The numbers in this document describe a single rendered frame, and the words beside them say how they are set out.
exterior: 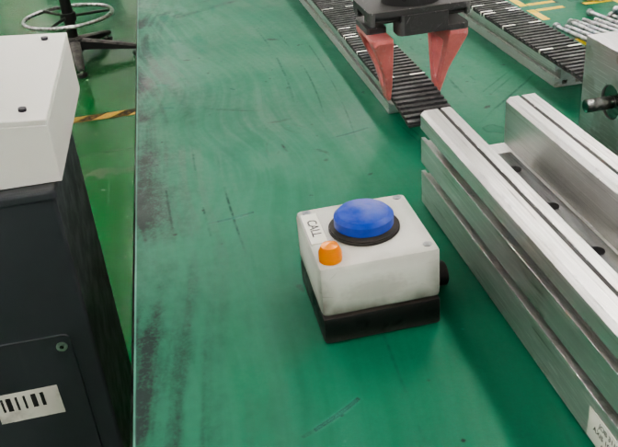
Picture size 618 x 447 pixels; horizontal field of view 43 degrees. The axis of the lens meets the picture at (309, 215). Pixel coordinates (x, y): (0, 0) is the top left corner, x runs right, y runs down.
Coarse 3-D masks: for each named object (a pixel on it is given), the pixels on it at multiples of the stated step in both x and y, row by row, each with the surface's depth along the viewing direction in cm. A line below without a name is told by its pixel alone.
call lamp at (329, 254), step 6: (330, 240) 50; (324, 246) 49; (330, 246) 49; (336, 246) 49; (318, 252) 50; (324, 252) 49; (330, 252) 49; (336, 252) 49; (324, 258) 49; (330, 258) 49; (336, 258) 49; (324, 264) 49; (330, 264) 49; (336, 264) 49
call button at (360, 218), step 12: (348, 204) 53; (360, 204) 53; (372, 204) 53; (384, 204) 53; (336, 216) 52; (348, 216) 52; (360, 216) 52; (372, 216) 51; (384, 216) 51; (336, 228) 52; (348, 228) 51; (360, 228) 51; (372, 228) 51; (384, 228) 51
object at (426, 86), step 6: (420, 84) 82; (426, 84) 82; (432, 84) 82; (396, 90) 82; (402, 90) 82; (408, 90) 81; (414, 90) 81; (420, 90) 81; (426, 90) 81; (432, 90) 81; (396, 96) 81
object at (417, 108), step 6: (420, 102) 79; (426, 102) 79; (432, 102) 79; (438, 102) 79; (444, 102) 79; (396, 108) 79; (402, 108) 78; (408, 108) 79; (414, 108) 79; (420, 108) 78; (426, 108) 78; (432, 108) 78; (438, 108) 78; (402, 114) 78
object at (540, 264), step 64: (448, 128) 60; (512, 128) 64; (576, 128) 58; (448, 192) 60; (512, 192) 50; (576, 192) 55; (512, 256) 49; (576, 256) 44; (512, 320) 51; (576, 320) 42; (576, 384) 43
